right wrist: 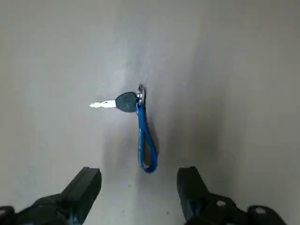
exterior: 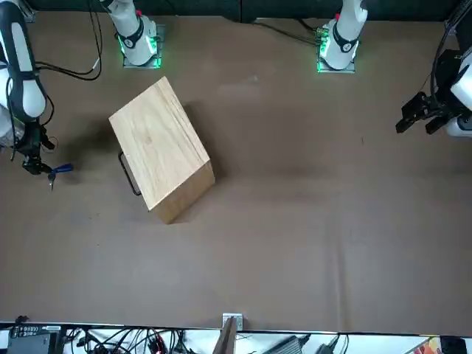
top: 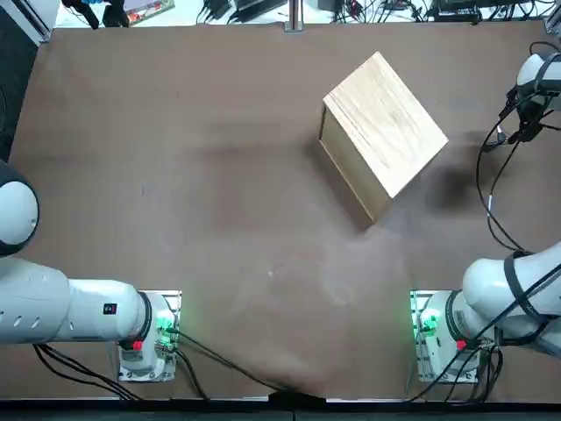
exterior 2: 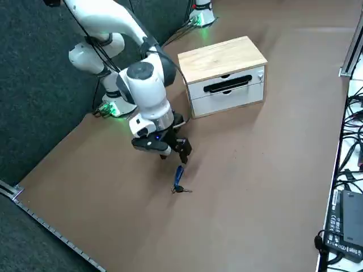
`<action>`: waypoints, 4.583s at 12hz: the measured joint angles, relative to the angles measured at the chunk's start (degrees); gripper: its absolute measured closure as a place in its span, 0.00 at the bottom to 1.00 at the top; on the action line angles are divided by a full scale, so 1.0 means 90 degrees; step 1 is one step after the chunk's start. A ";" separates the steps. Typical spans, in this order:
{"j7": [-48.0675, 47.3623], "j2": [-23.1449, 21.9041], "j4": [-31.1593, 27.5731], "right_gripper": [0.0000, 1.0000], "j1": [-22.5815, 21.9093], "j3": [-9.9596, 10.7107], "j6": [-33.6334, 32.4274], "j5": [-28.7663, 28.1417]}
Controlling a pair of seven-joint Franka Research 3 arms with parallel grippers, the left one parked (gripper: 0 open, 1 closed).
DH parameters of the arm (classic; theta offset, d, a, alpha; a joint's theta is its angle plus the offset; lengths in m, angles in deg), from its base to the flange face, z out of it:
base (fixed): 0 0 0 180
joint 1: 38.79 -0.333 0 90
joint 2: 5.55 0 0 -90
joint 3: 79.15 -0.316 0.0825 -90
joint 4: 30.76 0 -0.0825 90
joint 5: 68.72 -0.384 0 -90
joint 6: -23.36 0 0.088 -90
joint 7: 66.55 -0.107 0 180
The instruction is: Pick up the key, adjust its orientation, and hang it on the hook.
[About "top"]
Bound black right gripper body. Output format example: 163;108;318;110
508;86;554;144

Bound black labelled power adapter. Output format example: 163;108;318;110
431;0;481;21

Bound wooden drawer box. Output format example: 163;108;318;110
318;51;450;230

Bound colourful printed carton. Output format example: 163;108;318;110
124;0;176;24

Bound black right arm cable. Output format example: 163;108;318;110
476;41;561;260

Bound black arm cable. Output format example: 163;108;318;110
476;41;561;260
173;331;328;400

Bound upright post with metal bracket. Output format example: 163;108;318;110
283;0;307;34

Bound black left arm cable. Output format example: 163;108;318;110
173;331;328;400

